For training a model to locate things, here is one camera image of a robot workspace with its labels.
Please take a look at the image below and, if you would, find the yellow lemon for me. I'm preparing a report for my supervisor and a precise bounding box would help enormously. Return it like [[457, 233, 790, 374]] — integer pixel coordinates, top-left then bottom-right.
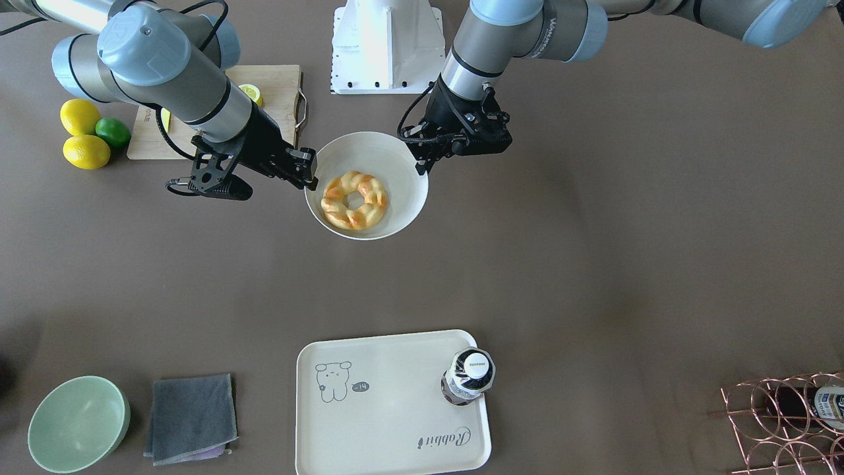
[[59, 98, 102, 136], [63, 135, 111, 170]]

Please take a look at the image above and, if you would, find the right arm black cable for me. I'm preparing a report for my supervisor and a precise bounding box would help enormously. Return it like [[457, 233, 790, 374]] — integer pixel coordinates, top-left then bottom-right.
[[155, 0, 231, 197]]

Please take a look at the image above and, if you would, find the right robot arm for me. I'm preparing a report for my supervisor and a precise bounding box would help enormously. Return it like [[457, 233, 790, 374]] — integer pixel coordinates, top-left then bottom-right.
[[2, 1, 318, 201]]

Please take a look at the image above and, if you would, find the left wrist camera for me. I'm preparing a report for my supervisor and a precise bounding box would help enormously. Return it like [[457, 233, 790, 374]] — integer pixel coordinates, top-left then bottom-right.
[[451, 129, 512, 156]]

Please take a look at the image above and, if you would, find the tea bottle in rack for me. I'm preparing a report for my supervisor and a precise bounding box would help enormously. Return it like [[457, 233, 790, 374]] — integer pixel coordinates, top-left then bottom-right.
[[766, 385, 843, 433]]

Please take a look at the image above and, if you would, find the white round plate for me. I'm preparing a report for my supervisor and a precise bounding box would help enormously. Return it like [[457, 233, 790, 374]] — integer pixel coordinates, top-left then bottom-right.
[[305, 131, 429, 240]]

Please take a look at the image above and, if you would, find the yellow lemon lower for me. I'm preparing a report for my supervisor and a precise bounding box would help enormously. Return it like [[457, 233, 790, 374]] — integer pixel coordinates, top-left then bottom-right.
[[63, 135, 111, 170]]

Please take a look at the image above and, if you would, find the green bowl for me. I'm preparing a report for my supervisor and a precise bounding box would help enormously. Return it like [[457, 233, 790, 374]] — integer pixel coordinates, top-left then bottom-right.
[[27, 375, 131, 473]]

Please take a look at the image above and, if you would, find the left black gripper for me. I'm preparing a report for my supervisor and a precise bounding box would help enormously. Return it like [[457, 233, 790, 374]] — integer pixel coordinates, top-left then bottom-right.
[[398, 78, 510, 175]]

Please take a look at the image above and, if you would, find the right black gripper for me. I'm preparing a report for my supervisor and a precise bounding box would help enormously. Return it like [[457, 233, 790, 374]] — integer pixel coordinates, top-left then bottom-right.
[[192, 104, 318, 191]]

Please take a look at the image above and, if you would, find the grey folded cloth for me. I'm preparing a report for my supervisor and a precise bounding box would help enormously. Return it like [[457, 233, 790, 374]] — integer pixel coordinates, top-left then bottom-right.
[[144, 373, 238, 466]]

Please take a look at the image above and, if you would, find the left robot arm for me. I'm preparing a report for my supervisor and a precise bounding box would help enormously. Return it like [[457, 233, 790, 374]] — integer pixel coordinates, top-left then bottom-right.
[[397, 1, 828, 175]]

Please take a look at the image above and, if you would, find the bamboo cutting board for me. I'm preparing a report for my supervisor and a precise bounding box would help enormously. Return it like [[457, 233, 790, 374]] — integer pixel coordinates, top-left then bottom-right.
[[126, 64, 302, 160]]

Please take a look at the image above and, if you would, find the tea bottle on tray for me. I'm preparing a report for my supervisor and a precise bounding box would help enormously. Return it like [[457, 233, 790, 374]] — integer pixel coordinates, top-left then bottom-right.
[[440, 348, 497, 406]]

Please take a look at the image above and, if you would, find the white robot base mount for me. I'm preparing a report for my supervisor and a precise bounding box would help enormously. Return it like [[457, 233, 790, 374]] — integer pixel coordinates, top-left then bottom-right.
[[330, 1, 446, 94]]

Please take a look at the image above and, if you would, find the glazed twisted donut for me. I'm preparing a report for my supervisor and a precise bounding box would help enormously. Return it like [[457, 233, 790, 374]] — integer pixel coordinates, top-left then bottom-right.
[[320, 170, 389, 230]]

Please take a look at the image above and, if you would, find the copper wire bottle rack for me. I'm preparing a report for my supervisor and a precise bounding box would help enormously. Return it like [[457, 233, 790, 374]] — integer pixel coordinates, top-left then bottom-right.
[[718, 371, 842, 474]]

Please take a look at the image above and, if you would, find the yellow plastic knife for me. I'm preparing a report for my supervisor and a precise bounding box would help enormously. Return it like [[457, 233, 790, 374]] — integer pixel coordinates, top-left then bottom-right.
[[160, 108, 171, 133]]

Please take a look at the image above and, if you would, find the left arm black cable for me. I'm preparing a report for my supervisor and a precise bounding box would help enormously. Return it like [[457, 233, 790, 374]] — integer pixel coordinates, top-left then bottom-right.
[[396, 80, 439, 143]]

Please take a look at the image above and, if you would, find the cream rabbit tray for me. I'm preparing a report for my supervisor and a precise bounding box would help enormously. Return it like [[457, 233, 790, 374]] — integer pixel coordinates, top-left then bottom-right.
[[295, 329, 492, 474]]

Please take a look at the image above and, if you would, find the yellow lemon upper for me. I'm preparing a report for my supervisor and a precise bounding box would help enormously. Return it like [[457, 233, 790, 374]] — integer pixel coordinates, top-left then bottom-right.
[[59, 98, 102, 136]]

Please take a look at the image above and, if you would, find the green lime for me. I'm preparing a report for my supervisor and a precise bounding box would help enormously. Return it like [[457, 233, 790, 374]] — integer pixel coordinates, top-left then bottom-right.
[[94, 117, 132, 148]]

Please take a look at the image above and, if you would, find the lemon half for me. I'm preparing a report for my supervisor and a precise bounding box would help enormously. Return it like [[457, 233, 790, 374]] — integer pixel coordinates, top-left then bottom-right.
[[239, 83, 264, 108]]

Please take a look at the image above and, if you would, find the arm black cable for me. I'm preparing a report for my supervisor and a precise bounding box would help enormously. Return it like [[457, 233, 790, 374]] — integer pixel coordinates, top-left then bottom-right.
[[396, 80, 439, 143], [155, 0, 231, 197]]

